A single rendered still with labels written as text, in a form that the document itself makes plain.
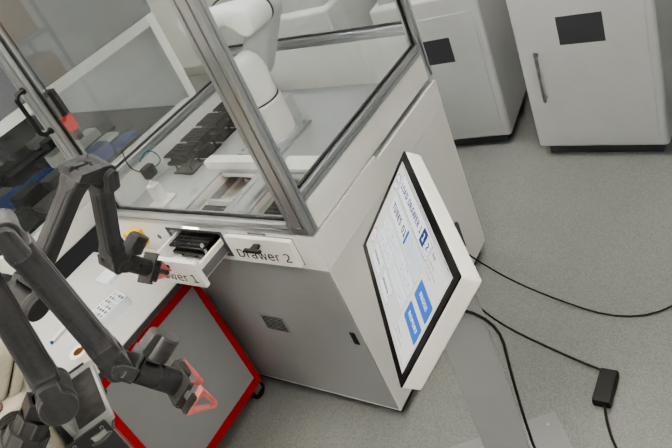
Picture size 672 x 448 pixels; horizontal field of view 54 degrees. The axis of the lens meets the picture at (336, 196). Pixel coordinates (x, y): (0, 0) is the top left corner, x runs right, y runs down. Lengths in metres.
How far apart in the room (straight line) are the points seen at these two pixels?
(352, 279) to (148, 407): 0.88
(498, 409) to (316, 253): 0.69
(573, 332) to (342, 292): 1.00
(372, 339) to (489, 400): 0.62
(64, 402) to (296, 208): 0.84
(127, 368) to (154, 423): 1.10
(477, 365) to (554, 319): 1.09
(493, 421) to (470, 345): 0.31
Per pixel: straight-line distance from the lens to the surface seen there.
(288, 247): 2.07
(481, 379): 1.79
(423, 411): 2.65
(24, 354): 1.44
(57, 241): 1.83
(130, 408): 2.49
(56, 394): 1.47
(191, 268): 2.23
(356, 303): 2.22
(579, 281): 2.92
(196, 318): 2.60
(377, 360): 2.39
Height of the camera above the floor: 2.06
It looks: 32 degrees down
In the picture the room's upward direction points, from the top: 25 degrees counter-clockwise
